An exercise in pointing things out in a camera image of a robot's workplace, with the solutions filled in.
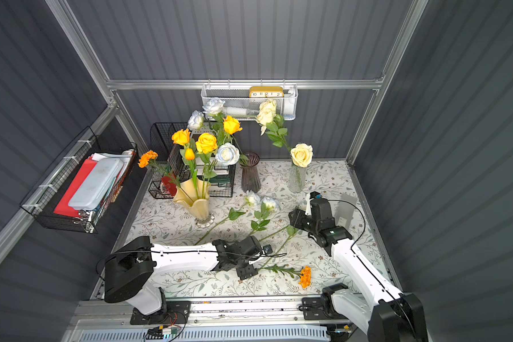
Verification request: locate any pale blue rose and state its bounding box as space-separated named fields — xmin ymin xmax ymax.
xmin=215 ymin=142 xmax=240 ymax=166

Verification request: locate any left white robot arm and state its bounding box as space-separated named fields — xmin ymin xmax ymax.
xmin=104 ymin=236 xmax=273 ymax=316

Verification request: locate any cream rose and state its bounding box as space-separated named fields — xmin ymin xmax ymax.
xmin=256 ymin=109 xmax=296 ymax=166
xmin=259 ymin=98 xmax=277 ymax=114
xmin=290 ymin=143 xmax=313 ymax=168

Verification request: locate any clear glass vase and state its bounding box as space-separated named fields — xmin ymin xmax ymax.
xmin=288 ymin=162 xmax=307 ymax=193

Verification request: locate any black wire desk organizer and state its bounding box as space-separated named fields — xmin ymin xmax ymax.
xmin=148 ymin=123 xmax=236 ymax=200

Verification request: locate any white wire hanging basket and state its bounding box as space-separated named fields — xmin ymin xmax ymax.
xmin=200 ymin=83 xmax=299 ymax=121

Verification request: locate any black wire side basket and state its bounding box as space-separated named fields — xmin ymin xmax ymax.
xmin=20 ymin=128 xmax=138 ymax=234

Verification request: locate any floral patterned table mat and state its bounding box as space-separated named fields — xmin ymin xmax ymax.
xmin=121 ymin=160 xmax=387 ymax=298

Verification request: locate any red leather wallet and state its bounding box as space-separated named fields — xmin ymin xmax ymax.
xmin=160 ymin=176 xmax=177 ymax=198

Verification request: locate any light blue flat case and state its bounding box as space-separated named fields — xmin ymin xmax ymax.
xmin=69 ymin=158 xmax=123 ymax=210

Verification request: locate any grey packet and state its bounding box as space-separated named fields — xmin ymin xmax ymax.
xmin=335 ymin=193 xmax=357 ymax=229

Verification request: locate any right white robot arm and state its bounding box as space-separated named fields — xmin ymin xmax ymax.
xmin=289 ymin=192 xmax=429 ymax=341

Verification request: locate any yellow wavy glass vase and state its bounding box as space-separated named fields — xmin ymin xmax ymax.
xmin=173 ymin=179 xmax=215 ymax=228

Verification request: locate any purple ribbed glass vase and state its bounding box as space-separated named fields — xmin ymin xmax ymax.
xmin=240 ymin=152 xmax=261 ymax=193

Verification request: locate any red folder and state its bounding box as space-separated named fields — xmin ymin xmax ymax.
xmin=54 ymin=158 xmax=97 ymax=217

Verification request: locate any orange rose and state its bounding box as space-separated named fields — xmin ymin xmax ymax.
xmin=223 ymin=115 xmax=243 ymax=135
xmin=195 ymin=133 xmax=218 ymax=194
xmin=172 ymin=128 xmax=195 ymax=167

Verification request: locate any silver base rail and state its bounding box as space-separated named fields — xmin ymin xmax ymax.
xmin=63 ymin=290 xmax=379 ymax=341

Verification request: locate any small orange rosebud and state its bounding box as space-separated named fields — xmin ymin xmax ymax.
xmin=185 ymin=148 xmax=199 ymax=199

